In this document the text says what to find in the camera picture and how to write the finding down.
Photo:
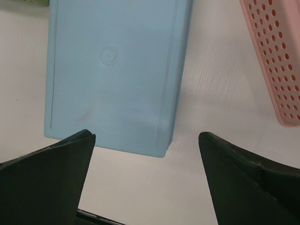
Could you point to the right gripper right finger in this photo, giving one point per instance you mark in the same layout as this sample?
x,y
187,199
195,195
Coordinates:
x,y
248,189

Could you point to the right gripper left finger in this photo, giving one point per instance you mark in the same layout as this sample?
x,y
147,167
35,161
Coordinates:
x,y
44,187

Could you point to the blue plastic basket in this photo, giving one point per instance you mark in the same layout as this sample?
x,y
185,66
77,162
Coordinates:
x,y
114,67

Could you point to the pink plastic basket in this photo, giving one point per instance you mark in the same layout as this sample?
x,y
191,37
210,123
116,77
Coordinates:
x,y
274,27

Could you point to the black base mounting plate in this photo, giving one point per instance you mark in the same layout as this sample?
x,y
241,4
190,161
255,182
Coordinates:
x,y
87,218

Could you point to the green plastic basket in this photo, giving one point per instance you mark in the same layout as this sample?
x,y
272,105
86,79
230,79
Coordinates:
x,y
25,3

